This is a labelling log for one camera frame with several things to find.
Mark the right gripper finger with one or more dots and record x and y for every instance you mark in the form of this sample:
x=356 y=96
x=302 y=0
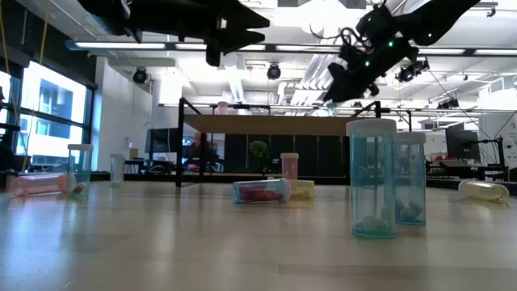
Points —
x=340 y=74
x=343 y=93

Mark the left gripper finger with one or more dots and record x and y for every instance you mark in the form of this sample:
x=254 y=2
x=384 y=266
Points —
x=246 y=20
x=242 y=39

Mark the blue medicine bottle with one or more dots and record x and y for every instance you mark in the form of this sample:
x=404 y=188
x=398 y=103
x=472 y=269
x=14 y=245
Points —
x=332 y=110

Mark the short pink medicine bottle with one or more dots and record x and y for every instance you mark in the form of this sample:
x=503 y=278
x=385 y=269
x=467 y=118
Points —
x=289 y=167

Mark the green bottle with white pills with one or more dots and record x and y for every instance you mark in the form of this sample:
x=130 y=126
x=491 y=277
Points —
x=371 y=182

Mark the yellow medicine bottle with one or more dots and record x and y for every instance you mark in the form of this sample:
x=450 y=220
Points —
x=305 y=189
x=484 y=192

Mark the blue bottle with red pills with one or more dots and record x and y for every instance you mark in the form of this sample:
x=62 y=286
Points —
x=260 y=194

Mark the green bottle with red pills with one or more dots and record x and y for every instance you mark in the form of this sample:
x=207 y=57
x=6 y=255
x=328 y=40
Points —
x=80 y=165

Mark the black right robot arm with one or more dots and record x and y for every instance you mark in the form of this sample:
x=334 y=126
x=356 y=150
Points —
x=444 y=16

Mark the black ceiling spotlight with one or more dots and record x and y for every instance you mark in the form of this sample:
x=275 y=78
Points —
x=140 y=76
x=274 y=72
x=408 y=74

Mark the long ceiling light bar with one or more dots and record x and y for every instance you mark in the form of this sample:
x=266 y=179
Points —
x=121 y=45

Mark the black cabinet row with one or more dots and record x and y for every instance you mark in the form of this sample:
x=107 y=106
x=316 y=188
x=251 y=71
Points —
x=307 y=155

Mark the small green tree plant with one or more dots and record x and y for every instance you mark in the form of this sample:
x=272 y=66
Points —
x=258 y=148

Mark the blue bottle with white pills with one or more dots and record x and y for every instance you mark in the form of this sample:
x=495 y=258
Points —
x=413 y=182

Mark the black computer monitor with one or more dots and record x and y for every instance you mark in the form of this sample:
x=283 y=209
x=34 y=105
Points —
x=161 y=140
x=460 y=143

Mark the person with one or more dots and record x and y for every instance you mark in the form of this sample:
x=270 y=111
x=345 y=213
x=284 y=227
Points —
x=197 y=149

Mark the small clear vial left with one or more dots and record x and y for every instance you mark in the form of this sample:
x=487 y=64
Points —
x=117 y=171

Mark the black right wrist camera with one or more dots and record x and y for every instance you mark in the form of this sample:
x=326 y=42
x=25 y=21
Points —
x=374 y=89

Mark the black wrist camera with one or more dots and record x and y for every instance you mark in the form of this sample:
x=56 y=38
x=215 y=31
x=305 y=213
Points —
x=374 y=89
x=213 y=56

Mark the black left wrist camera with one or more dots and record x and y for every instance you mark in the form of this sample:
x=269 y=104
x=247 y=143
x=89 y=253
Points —
x=213 y=56

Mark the wooden shelf black frame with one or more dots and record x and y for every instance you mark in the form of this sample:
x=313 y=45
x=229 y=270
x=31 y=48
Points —
x=262 y=125

